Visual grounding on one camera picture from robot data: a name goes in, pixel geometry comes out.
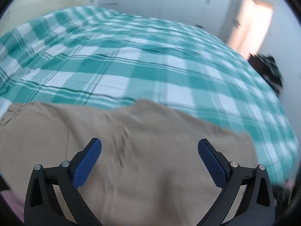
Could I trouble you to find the dark wooden nightstand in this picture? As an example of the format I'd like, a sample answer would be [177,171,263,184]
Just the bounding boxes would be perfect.
[248,55,266,76]

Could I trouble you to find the khaki beige pants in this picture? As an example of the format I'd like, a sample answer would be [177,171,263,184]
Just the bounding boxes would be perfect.
[1,100,258,225]

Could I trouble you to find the pile of dark clothes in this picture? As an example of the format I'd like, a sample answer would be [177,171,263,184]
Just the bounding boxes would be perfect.
[256,54,283,96]

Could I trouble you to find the white wardrobe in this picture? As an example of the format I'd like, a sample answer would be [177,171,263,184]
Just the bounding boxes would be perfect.
[98,0,242,36]

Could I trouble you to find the white door with handle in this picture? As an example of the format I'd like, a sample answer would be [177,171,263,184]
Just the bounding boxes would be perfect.
[227,0,249,51]

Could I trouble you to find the teal plaid bed cover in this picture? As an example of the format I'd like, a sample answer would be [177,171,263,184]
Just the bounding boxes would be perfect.
[1,6,299,184]

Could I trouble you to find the cream padded headboard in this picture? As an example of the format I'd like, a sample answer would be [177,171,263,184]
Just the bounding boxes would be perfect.
[1,0,90,33]

